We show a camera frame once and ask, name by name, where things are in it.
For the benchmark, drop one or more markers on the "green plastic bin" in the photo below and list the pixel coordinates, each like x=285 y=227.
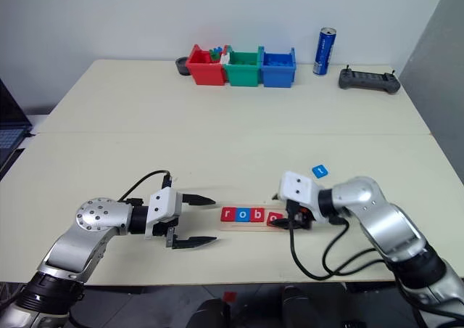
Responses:
x=243 y=75

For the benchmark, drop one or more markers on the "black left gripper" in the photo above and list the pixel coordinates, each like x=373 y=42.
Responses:
x=161 y=229

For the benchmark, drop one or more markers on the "blue plastic bin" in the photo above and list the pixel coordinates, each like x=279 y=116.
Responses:
x=277 y=77

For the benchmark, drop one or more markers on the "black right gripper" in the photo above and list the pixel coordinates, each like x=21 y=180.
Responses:
x=301 y=217

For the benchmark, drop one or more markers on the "dark laptop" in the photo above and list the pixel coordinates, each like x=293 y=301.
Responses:
x=9 y=139

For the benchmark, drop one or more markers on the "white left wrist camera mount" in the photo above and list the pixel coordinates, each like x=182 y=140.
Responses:
x=163 y=204

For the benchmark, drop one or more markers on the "dark grey remote controller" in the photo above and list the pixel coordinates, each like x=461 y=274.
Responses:
x=369 y=80

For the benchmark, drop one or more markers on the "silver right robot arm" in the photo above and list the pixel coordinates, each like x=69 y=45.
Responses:
x=380 y=219

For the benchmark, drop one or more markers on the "narrow dark rounded shape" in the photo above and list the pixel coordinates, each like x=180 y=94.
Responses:
x=210 y=315

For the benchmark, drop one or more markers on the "red letter tile r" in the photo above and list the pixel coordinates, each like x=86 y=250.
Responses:
x=228 y=214

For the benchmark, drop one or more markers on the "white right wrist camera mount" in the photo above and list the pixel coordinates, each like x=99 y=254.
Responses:
x=297 y=186

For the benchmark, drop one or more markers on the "blue letter tile o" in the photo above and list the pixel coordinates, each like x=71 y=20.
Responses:
x=242 y=215

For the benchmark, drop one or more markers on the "white toy brick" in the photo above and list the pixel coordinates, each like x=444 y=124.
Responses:
x=225 y=56

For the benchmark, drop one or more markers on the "wooden letter tray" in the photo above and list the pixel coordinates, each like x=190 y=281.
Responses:
x=246 y=227

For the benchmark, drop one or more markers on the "red plastic bin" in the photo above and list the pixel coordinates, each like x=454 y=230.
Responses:
x=206 y=73

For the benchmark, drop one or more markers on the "green toy brick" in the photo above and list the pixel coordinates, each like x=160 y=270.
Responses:
x=214 y=56

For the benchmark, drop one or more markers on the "dark grey round bowl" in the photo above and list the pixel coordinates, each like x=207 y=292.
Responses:
x=182 y=67

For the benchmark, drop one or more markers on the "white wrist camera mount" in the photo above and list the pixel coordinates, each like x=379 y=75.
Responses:
x=163 y=204
x=297 y=186

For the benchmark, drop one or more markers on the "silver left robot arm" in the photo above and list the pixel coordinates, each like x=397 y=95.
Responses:
x=94 y=215

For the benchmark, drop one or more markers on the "red o letter block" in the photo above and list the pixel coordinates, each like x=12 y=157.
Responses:
x=273 y=217

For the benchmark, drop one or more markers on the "small red floor block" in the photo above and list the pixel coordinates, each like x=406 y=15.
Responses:
x=229 y=296

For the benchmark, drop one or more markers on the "blue drink can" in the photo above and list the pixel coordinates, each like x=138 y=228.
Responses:
x=324 y=52

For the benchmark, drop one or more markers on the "red letter tile b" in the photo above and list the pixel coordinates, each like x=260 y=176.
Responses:
x=257 y=215

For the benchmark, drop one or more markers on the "broad dark rounded shape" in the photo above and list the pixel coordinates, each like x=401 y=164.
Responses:
x=297 y=306

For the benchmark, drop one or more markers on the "small blue toy brick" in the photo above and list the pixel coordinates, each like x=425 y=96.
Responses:
x=218 y=49

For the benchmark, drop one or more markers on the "blue letter tile t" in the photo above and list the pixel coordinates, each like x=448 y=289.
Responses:
x=320 y=171

